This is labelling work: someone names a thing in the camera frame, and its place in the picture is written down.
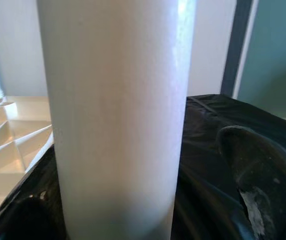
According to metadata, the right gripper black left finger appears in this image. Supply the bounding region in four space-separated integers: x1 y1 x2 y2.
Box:
0 142 68 240

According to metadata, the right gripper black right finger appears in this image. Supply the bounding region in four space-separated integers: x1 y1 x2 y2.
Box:
216 125 286 240

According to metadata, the white plastic table top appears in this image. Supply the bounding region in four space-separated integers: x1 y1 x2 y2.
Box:
0 95 56 226

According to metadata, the black plastic table cover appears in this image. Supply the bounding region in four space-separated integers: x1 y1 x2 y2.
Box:
175 93 286 240

